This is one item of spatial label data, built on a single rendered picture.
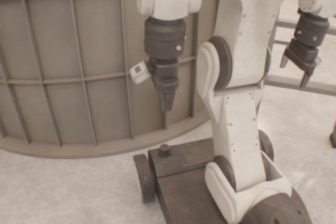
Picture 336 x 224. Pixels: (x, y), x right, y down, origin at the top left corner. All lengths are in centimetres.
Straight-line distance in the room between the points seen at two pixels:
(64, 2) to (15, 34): 27
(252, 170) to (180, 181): 28
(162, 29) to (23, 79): 87
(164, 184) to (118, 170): 35
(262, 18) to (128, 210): 84
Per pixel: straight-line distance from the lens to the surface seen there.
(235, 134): 72
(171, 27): 50
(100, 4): 104
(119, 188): 113
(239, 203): 67
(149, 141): 129
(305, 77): 80
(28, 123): 140
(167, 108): 60
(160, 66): 54
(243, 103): 72
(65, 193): 117
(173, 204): 85
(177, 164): 93
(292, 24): 137
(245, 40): 62
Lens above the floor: 86
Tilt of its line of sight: 30 degrees down
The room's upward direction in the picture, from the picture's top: straight up
